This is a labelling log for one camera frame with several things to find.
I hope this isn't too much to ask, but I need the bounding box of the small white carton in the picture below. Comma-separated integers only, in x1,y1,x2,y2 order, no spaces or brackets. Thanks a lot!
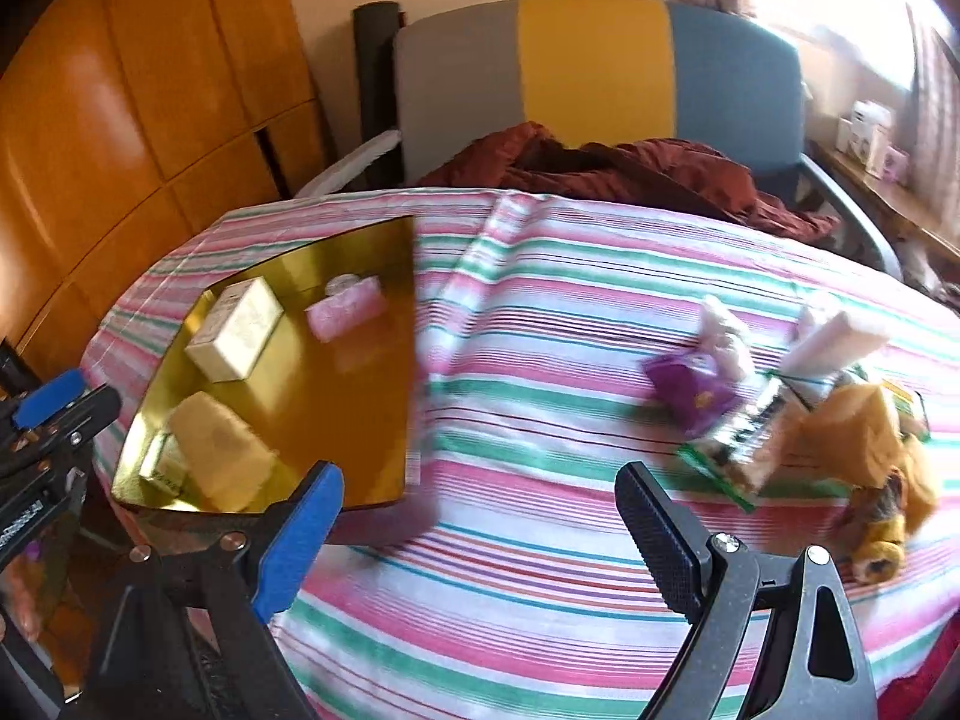
835,118,875,161

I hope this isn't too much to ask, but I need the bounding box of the white bed rail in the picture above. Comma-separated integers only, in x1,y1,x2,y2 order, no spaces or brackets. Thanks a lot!
298,130,403,197

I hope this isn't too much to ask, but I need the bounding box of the maroon cloth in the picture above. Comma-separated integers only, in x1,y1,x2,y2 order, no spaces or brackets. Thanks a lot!
416,121,841,242

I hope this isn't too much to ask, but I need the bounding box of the purple packet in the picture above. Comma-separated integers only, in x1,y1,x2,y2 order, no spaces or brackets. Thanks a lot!
643,351,733,440

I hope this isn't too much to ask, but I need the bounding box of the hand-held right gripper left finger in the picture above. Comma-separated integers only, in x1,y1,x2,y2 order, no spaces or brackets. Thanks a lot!
79,460,346,720

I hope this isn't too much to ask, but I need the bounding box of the grey bed frame rail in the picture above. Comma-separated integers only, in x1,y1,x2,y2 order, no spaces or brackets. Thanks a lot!
799,154,902,272

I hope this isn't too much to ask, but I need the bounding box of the gold lined gift box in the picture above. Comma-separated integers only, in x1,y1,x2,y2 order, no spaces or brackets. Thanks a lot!
111,214,419,517

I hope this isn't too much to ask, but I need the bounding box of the yellow box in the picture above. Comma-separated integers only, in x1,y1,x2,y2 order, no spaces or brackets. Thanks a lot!
168,390,279,512

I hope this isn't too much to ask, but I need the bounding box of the green edged clear packet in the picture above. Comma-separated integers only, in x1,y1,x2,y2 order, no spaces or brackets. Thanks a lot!
677,381,790,514

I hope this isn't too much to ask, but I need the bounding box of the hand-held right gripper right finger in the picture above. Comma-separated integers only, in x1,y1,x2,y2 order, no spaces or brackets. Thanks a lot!
613,461,878,720

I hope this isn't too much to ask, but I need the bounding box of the small cream box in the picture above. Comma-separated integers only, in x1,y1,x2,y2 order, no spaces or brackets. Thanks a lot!
138,431,188,497

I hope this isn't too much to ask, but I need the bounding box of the striped bedsheet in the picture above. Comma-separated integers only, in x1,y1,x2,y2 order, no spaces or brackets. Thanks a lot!
79,187,960,720

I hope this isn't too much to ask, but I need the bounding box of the wooden wardrobe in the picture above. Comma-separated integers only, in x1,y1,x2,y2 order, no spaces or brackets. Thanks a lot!
0,0,335,383

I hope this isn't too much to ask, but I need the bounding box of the wooden side desk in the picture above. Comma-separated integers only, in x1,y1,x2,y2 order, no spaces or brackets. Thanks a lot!
810,138,960,265

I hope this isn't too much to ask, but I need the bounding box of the white cardboard box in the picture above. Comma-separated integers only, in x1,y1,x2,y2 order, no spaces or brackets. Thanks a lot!
184,277,285,383

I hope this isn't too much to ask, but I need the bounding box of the large white carton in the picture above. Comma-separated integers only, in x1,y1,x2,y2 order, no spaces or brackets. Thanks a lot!
850,100,895,152

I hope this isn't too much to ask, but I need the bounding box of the pink carton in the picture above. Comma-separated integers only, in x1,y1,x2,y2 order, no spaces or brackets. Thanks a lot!
873,148,913,183

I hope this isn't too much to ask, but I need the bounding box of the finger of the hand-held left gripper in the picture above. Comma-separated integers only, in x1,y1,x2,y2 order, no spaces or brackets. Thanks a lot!
22,385,122,466
0,369,85,460

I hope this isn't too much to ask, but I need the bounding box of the long white packet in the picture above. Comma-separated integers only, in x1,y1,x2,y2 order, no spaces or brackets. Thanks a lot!
778,310,891,392

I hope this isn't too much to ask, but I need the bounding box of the grey yellow blue headboard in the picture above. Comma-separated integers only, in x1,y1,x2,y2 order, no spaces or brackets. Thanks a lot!
393,0,808,182

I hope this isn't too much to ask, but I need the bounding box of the green yellow packet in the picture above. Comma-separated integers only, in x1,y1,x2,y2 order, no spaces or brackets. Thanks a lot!
882,381,932,442

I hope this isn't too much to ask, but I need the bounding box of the pink packet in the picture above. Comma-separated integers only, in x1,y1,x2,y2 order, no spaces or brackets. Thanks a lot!
305,274,388,343

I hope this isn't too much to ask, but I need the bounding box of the yellow sock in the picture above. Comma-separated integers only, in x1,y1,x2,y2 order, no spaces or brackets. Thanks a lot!
772,382,943,535

